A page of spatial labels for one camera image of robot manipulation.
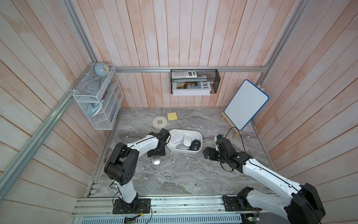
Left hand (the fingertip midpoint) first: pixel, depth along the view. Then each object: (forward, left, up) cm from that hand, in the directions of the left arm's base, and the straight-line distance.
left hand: (156, 155), depth 92 cm
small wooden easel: (+28, -51, +7) cm, 59 cm away
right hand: (-1, -33, +8) cm, 34 cm away
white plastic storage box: (+6, -16, -1) cm, 17 cm away
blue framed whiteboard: (+15, -52, +32) cm, 63 cm away
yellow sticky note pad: (+35, -10, -1) cm, 37 cm away
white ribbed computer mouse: (+11, -13, +2) cm, 18 cm away
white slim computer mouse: (+9, -21, +3) cm, 23 cm away
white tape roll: (+29, +1, -1) cm, 29 cm away
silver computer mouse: (-2, +1, -2) cm, 3 cm away
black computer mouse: (+6, -26, +3) cm, 27 cm away
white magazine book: (+36, -29, +28) cm, 54 cm away
